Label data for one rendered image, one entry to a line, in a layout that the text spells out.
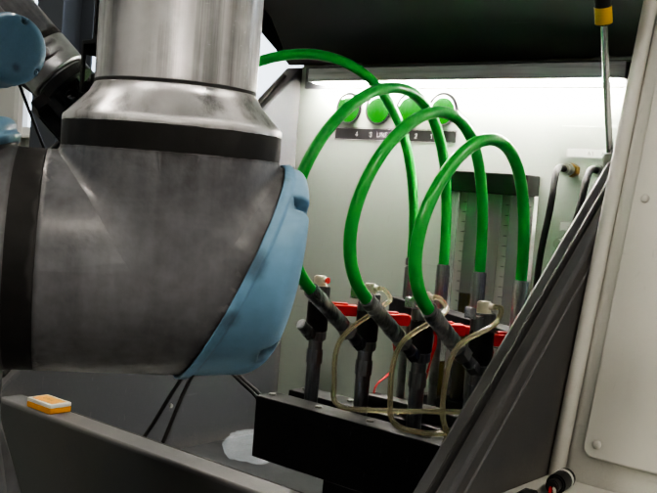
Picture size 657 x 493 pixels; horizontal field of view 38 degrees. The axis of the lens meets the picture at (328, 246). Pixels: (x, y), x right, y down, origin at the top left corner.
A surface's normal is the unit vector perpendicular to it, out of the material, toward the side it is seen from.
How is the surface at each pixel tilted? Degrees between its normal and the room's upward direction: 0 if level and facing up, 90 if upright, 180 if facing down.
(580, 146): 90
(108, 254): 81
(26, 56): 90
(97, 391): 90
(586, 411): 76
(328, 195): 90
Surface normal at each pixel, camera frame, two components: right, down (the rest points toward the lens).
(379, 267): -0.64, 0.00
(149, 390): 0.77, 0.10
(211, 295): 0.22, 0.18
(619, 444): -0.60, -0.24
